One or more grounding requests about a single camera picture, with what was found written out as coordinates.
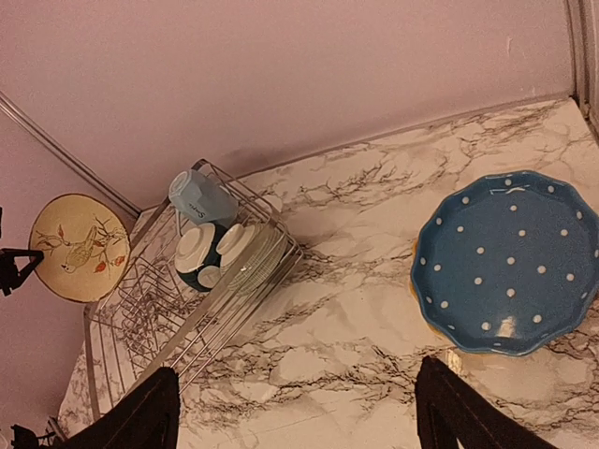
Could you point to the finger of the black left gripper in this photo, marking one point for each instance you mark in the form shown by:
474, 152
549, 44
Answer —
12, 277

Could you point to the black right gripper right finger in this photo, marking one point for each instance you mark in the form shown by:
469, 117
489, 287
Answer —
451, 414

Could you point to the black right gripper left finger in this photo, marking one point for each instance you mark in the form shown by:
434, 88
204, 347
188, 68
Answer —
148, 417

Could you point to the beige bird pattern plate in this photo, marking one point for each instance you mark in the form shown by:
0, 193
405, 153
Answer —
85, 245

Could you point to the yellow polka dot plate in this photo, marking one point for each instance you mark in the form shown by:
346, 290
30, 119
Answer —
437, 288

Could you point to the blue polka dot plate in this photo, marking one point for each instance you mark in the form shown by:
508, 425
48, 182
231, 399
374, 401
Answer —
526, 246

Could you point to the grey green patterned bowl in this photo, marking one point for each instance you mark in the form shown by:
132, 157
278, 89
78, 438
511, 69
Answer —
249, 255

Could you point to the dark teal dotted bowl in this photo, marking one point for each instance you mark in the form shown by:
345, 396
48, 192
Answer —
196, 260

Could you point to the light blue mug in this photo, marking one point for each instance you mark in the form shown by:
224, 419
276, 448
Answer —
201, 199

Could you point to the left aluminium frame post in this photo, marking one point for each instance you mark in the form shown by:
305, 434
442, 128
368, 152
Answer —
18, 116

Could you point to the aluminium frame post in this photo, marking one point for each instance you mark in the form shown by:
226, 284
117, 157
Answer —
18, 116
583, 24

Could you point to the wire dish rack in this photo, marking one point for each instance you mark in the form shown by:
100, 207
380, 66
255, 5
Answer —
153, 319

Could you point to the right aluminium frame post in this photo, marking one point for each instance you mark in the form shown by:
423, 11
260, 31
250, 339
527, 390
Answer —
583, 24

